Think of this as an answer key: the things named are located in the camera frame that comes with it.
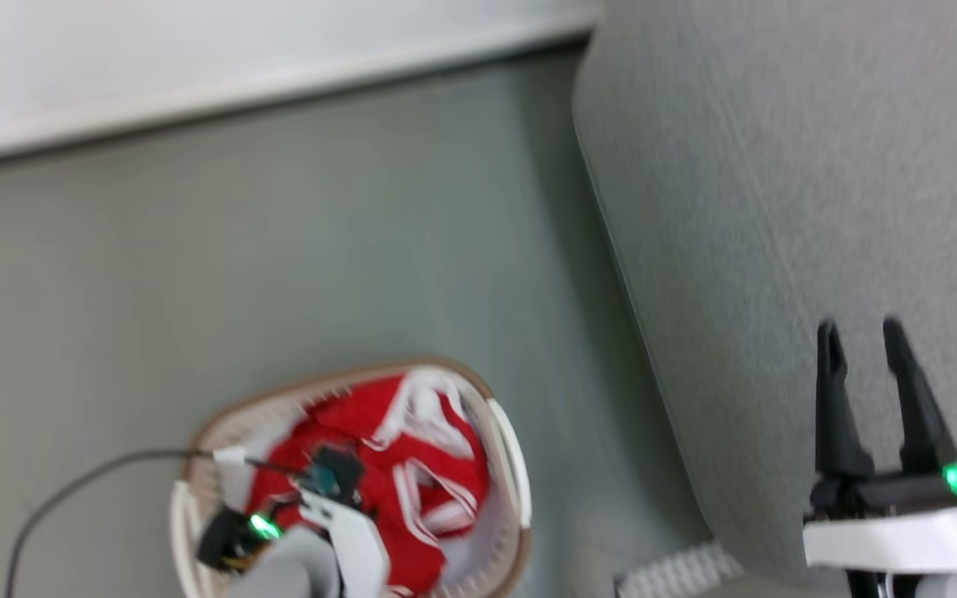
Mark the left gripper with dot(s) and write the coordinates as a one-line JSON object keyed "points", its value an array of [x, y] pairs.
{"points": [[354, 540]]}

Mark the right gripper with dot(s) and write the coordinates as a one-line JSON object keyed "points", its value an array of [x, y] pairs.
{"points": [[902, 536]]}

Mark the red garment white stripes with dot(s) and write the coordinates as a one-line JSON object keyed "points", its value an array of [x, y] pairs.
{"points": [[437, 453]]}

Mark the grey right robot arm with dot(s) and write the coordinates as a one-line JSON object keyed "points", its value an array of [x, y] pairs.
{"points": [[944, 585]]}

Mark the white basket brown rim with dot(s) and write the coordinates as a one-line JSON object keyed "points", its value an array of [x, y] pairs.
{"points": [[512, 465]]}

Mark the pale white garment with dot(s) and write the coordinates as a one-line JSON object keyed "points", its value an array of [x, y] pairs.
{"points": [[478, 550]]}

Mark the grey fabric sofa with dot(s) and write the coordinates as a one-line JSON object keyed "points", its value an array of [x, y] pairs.
{"points": [[777, 208]]}

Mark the white baseboard strip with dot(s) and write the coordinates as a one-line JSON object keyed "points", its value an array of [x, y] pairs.
{"points": [[238, 91]]}

